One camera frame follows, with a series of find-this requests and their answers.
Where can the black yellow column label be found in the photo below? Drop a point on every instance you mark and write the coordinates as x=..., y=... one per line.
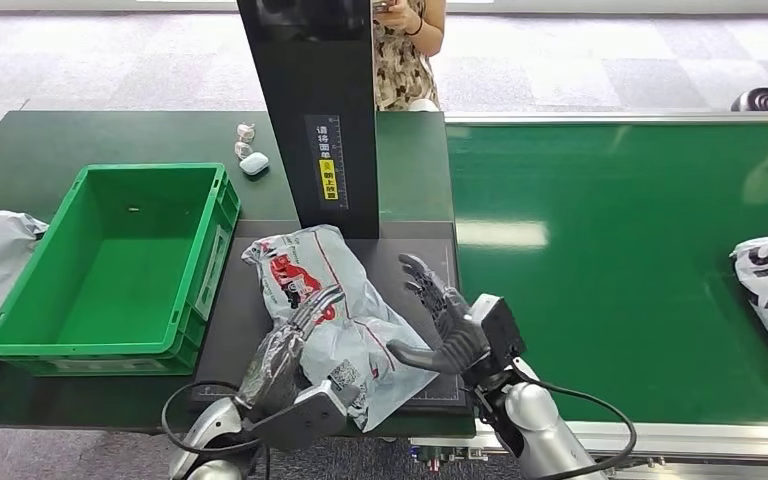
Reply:
x=328, y=162

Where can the small clear plastic item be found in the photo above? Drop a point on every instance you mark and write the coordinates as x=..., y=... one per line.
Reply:
x=246, y=132
x=243, y=150

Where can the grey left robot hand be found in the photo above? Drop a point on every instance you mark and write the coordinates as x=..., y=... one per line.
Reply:
x=278, y=364

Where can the black scanner column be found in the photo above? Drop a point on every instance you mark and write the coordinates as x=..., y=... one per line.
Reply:
x=311, y=73

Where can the white earbuds case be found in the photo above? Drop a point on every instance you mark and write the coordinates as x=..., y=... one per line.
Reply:
x=254, y=164

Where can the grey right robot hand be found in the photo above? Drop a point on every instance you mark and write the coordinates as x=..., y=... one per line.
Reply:
x=457, y=338

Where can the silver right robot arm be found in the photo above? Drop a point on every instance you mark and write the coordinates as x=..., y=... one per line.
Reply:
x=536, y=424

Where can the green plastic crate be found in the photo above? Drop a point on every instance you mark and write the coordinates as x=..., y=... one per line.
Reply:
x=119, y=265

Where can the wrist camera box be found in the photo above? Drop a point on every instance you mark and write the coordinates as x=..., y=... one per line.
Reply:
x=500, y=328
x=308, y=417

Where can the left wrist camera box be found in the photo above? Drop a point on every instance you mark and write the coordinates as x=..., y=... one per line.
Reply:
x=308, y=417

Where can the grey package with red print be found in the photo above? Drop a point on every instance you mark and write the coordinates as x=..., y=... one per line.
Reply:
x=338, y=285

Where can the person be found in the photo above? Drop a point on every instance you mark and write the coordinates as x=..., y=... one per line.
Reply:
x=404, y=69

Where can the green conveyor belt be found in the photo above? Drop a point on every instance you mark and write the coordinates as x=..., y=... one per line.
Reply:
x=622, y=265

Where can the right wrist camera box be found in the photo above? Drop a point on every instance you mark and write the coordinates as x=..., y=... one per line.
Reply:
x=500, y=328

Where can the white crate side label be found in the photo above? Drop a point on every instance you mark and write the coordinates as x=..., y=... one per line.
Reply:
x=214, y=270

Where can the black scanner platform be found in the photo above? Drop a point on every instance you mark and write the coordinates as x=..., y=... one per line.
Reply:
x=232, y=318

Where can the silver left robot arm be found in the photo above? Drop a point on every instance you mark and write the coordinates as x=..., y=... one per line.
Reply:
x=215, y=424

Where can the phone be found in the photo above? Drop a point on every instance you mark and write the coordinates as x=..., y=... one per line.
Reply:
x=381, y=4

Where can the person's hand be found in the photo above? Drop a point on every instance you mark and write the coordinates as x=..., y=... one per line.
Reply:
x=404, y=14

